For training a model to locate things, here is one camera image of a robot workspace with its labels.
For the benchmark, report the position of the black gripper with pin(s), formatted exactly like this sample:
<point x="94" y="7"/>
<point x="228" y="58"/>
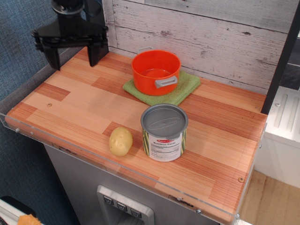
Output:
<point x="71" y="31"/>

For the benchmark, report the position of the orange toy pot grey handles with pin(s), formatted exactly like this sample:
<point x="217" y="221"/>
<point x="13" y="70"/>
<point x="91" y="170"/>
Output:
<point x="155" y="72"/>

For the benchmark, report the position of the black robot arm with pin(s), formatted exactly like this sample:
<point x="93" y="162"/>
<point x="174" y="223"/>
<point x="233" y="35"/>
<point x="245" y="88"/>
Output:
<point x="68" y="7"/>

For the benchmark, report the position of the green folded cloth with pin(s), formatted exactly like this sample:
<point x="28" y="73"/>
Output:
<point x="187" y="84"/>

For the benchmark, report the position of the yellow toy potato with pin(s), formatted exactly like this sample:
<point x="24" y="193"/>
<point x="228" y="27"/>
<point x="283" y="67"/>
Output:
<point x="120" y="141"/>

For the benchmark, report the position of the clear acrylic edge guard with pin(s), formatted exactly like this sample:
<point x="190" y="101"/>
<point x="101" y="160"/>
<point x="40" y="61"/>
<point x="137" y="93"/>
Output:
<point x="210" y="175"/>

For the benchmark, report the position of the toy tin can grey lid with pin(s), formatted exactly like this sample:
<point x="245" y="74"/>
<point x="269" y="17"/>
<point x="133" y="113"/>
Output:
<point x="164" y="131"/>

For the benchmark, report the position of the grey toy fridge cabinet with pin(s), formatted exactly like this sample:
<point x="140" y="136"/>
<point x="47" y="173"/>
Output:
<point x="80" y="180"/>

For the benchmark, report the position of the silver ice dispenser panel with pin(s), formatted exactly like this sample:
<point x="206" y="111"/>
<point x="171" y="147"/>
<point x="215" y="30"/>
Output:
<point x="118" y="209"/>

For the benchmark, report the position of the white black object corner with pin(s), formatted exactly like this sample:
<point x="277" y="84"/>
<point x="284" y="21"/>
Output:
<point x="11" y="209"/>

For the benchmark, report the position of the orange fuzzy toy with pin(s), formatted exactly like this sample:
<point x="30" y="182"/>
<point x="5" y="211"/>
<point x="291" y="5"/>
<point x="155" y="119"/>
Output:
<point x="28" y="220"/>

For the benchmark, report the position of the white toy sink unit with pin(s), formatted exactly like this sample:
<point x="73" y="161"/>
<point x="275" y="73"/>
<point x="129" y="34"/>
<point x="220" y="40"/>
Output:
<point x="278" y="155"/>

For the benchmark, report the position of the dark grey left post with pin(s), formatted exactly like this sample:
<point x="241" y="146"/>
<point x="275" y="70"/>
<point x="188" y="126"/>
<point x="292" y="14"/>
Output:
<point x="95" y="18"/>

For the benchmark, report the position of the dark grey post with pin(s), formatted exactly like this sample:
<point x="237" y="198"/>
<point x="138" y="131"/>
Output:
<point x="283" y="60"/>
<point x="95" y="18"/>

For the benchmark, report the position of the dark grey right post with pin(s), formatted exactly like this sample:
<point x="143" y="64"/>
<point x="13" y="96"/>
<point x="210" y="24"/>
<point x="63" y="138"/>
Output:
<point x="283" y="60"/>

